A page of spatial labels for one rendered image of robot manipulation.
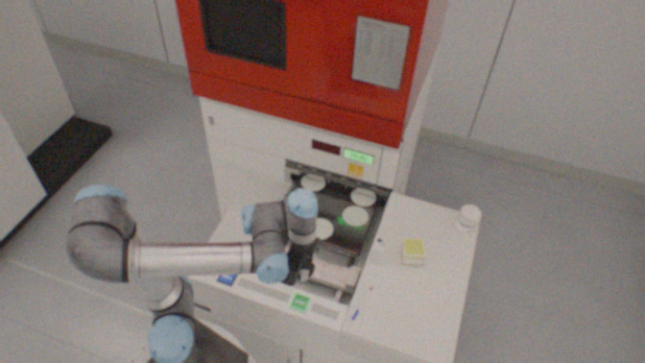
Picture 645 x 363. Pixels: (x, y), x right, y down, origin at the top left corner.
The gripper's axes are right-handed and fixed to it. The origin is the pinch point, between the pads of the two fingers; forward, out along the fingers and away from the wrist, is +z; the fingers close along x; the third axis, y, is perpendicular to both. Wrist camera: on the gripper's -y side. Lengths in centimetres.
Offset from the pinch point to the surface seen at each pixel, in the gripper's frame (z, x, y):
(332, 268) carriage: 22.8, -3.9, 22.0
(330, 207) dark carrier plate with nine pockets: 21, 6, 47
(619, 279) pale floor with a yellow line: 111, -144, 130
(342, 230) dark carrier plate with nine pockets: 20.9, -2.1, 37.8
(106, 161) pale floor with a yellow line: 110, 181, 101
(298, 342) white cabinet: 33.1, -0.9, -4.1
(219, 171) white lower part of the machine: 33, 62, 58
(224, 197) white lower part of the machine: 51, 62, 58
